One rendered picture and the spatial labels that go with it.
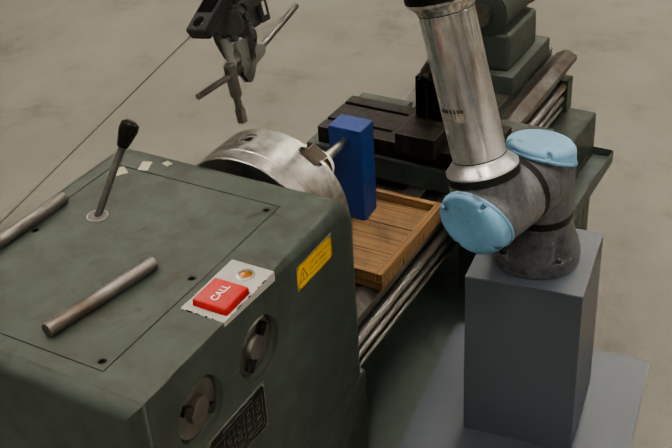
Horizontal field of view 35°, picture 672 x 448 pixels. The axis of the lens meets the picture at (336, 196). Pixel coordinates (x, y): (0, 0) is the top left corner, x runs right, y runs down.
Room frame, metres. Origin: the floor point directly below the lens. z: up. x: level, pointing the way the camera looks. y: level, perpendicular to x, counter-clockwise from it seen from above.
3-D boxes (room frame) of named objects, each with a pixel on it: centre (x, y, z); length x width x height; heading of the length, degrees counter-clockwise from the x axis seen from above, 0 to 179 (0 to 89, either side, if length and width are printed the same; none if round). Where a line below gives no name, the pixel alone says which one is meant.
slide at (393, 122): (2.26, -0.20, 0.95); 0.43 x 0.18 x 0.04; 59
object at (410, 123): (2.20, -0.24, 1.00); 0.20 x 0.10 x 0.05; 149
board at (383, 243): (1.97, -0.01, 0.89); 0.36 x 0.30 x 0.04; 59
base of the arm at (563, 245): (1.52, -0.34, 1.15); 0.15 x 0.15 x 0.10
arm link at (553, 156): (1.51, -0.34, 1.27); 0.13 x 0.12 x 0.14; 136
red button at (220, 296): (1.24, 0.17, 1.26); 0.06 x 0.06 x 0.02; 59
